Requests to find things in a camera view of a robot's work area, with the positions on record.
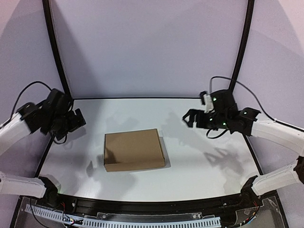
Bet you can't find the brown cardboard box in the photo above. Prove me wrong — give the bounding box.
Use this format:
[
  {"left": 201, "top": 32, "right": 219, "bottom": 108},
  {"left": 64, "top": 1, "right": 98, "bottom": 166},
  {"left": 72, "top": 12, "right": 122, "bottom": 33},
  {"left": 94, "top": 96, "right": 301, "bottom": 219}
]
[{"left": 104, "top": 129, "right": 165, "bottom": 172}]

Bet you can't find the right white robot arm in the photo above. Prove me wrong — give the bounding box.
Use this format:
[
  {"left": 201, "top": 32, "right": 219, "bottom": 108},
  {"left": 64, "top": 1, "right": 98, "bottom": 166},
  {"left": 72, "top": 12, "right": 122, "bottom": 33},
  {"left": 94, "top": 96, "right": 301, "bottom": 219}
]
[{"left": 182, "top": 90, "right": 304, "bottom": 205}]

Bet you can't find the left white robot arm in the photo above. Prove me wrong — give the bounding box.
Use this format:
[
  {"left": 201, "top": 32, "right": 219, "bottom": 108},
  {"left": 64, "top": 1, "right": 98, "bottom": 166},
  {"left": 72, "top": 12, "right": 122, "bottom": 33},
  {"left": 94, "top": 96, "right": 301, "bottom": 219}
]
[{"left": 0, "top": 89, "right": 86, "bottom": 207}]

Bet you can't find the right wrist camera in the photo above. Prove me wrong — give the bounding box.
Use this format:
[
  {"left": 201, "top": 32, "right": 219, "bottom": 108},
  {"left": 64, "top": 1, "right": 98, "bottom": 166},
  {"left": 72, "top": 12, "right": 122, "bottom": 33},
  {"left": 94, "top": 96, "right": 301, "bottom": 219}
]
[{"left": 199, "top": 91, "right": 214, "bottom": 114}]

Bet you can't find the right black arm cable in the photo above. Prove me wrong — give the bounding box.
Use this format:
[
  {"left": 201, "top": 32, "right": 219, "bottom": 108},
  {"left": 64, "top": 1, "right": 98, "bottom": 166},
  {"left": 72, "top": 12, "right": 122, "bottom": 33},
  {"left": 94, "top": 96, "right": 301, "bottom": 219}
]
[{"left": 205, "top": 76, "right": 278, "bottom": 140}]

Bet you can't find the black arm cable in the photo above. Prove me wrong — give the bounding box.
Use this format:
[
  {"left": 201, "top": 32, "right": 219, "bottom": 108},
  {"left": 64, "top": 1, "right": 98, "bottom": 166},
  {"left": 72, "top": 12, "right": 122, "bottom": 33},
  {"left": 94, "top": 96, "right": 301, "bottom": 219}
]
[
  {"left": 10, "top": 81, "right": 69, "bottom": 145},
  {"left": 205, "top": 76, "right": 278, "bottom": 140}
]

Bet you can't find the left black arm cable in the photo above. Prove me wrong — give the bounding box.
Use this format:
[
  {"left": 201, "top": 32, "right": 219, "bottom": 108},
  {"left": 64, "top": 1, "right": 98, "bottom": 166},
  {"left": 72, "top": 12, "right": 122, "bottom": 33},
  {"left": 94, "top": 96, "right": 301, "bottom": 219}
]
[{"left": 10, "top": 81, "right": 69, "bottom": 145}]

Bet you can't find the black front frame rail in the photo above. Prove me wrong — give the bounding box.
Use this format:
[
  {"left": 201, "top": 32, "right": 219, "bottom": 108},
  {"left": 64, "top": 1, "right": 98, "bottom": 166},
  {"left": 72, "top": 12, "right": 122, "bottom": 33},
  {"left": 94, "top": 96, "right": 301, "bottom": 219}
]
[{"left": 58, "top": 194, "right": 241, "bottom": 216}]

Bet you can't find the white slotted cable duct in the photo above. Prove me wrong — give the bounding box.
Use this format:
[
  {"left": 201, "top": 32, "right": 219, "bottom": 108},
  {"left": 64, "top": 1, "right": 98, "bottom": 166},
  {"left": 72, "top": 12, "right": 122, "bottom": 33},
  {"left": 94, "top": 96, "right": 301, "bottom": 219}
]
[{"left": 21, "top": 203, "right": 221, "bottom": 228}]

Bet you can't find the left black frame post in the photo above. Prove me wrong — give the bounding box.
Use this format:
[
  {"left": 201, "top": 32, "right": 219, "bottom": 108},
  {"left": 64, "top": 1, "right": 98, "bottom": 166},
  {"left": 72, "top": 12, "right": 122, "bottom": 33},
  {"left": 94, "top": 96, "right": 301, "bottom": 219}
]
[{"left": 42, "top": 0, "right": 73, "bottom": 99}]

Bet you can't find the black frame post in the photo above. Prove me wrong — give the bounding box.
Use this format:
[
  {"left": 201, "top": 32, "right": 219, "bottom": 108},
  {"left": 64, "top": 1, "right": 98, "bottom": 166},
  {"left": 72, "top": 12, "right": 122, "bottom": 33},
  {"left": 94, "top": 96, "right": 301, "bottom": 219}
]
[
  {"left": 42, "top": 0, "right": 73, "bottom": 99},
  {"left": 228, "top": 0, "right": 255, "bottom": 92}
]

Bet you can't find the right black frame post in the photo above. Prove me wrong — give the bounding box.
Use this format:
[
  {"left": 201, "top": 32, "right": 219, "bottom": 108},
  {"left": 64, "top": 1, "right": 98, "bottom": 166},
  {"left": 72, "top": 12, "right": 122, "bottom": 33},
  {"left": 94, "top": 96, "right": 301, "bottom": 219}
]
[{"left": 228, "top": 0, "right": 255, "bottom": 92}]

